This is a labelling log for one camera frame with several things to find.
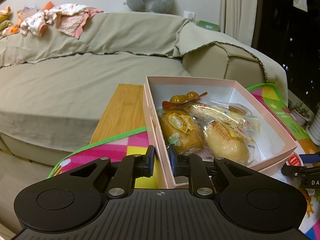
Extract long bread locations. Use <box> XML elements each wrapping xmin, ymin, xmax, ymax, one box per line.
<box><xmin>203</xmin><ymin>121</ymin><xmax>261</xmax><ymax>166</ymax></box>

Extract round bun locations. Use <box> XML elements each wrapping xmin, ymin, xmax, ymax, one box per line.
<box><xmin>158</xmin><ymin>110</ymin><xmax>203</xmax><ymax>153</ymax></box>

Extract orange round candies packet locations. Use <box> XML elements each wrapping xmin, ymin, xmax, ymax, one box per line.
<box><xmin>162</xmin><ymin>92</ymin><xmax>208</xmax><ymax>111</ymax></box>

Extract wooden side table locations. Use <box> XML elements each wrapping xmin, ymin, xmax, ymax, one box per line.
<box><xmin>90</xmin><ymin>84</ymin><xmax>145</xmax><ymax>143</ymax></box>

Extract pink baby clothes pile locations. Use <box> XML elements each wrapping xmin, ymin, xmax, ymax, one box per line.
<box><xmin>20</xmin><ymin>3</ymin><xmax>103</xmax><ymax>38</ymax></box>

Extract potted plant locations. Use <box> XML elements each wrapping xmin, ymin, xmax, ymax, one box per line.
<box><xmin>290</xmin><ymin>100</ymin><xmax>310</xmax><ymax>126</ymax></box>

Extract green digital clock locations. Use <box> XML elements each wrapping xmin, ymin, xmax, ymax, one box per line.
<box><xmin>196</xmin><ymin>20</ymin><xmax>220</xmax><ymax>31</ymax></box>

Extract white wall socket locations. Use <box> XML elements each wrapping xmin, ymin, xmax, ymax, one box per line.
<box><xmin>183</xmin><ymin>11</ymin><xmax>195</xmax><ymax>22</ymax></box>

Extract pink cardboard box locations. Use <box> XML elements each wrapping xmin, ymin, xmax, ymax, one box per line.
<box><xmin>143</xmin><ymin>76</ymin><xmax>297</xmax><ymax>189</ymax></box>

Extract small jelly cup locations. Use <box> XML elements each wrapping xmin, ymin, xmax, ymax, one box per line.
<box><xmin>228</xmin><ymin>103</ymin><xmax>255</xmax><ymax>118</ymax></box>

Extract yellow stuffed toy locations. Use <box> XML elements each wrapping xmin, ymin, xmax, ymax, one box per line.
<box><xmin>0</xmin><ymin>7</ymin><xmax>13</xmax><ymax>37</ymax></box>

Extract cream curtain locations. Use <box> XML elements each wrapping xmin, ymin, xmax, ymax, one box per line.
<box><xmin>219</xmin><ymin>0</ymin><xmax>258</xmax><ymax>46</ymax></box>

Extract beige covered sofa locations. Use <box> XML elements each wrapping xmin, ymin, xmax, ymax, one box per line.
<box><xmin>1</xmin><ymin>12</ymin><xmax>288</xmax><ymax>166</ymax></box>

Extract sesame roll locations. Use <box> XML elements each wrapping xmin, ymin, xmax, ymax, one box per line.
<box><xmin>185</xmin><ymin>103</ymin><xmax>246</xmax><ymax>127</ymax></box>

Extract red round lollipop snack packet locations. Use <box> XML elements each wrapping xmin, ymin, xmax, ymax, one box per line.
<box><xmin>286</xmin><ymin>152</ymin><xmax>304</xmax><ymax>166</ymax></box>

